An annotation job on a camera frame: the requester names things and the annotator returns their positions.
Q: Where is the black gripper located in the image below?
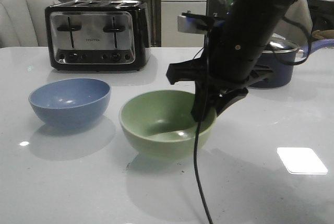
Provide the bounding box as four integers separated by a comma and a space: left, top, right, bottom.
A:
166, 17, 273, 121

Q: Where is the dark blue saucepan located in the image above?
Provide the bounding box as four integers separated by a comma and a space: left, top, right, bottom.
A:
247, 33, 334, 89

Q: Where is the beige chair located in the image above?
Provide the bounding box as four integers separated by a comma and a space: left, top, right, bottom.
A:
1, 0, 60, 48
273, 0, 313, 46

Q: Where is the beige chair right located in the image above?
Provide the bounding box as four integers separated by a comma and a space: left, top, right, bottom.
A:
273, 0, 313, 46

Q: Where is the glass pot lid blue knob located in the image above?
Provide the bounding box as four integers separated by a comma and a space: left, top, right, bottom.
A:
263, 36, 300, 53

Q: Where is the black cable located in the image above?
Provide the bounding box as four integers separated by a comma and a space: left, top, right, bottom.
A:
193, 43, 214, 224

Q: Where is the black chrome four-slot toaster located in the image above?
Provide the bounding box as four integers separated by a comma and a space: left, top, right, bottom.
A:
45, 0, 151, 71

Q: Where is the green bowl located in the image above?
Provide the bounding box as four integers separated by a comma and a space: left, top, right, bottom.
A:
119, 90, 217, 160

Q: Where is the dark counter unit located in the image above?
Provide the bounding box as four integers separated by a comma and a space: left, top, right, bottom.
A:
206, 0, 333, 45

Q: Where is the beige chair left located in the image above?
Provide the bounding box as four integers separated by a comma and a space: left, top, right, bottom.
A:
1, 0, 60, 48

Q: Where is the blue bowl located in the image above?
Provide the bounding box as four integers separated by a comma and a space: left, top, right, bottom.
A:
28, 78, 111, 129

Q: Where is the white cabinet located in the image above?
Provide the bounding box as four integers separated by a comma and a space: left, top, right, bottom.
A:
161, 0, 207, 48

